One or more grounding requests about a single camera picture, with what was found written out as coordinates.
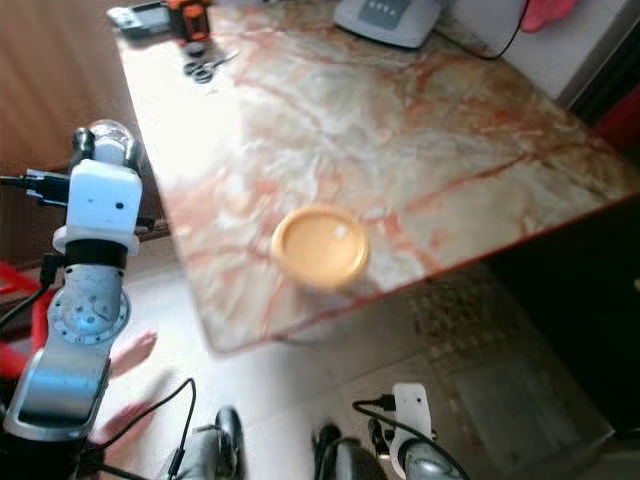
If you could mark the grey white kitchen scale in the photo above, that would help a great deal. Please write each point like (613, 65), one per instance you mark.
(388, 20)

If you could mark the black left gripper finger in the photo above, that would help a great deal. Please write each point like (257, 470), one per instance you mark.
(133, 154)
(83, 150)

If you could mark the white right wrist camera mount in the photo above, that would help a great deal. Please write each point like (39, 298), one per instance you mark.
(412, 410)

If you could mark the clear plastic bottle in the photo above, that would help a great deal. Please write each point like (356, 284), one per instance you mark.
(110, 138)

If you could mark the red plastic stool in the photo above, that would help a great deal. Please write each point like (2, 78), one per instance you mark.
(10, 360)

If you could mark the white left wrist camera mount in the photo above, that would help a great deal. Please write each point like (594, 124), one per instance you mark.
(105, 205)

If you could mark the patterned floor mat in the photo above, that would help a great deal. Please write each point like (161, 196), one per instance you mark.
(460, 310)

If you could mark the robot left leg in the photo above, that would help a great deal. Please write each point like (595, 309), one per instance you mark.
(225, 445)

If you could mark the jar with orange lid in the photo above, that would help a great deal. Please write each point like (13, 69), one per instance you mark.
(320, 248)

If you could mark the grey scissors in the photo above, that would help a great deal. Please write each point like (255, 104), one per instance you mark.
(203, 70)

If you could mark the red cloth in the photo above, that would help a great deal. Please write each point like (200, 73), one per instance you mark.
(550, 10)

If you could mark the black cabinet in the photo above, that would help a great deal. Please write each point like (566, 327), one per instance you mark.
(580, 290)

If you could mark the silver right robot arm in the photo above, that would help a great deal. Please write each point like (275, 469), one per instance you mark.
(430, 465)

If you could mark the brown wooden panel cabinet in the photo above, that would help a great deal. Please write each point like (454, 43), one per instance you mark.
(50, 90)

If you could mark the orange black device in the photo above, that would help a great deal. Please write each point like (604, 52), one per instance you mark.
(190, 18)

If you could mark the grey handheld device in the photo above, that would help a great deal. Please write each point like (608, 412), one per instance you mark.
(138, 18)

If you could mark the white side counter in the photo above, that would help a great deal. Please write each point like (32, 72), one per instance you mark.
(560, 55)

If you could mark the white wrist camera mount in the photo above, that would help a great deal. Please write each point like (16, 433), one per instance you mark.
(105, 205)
(412, 410)

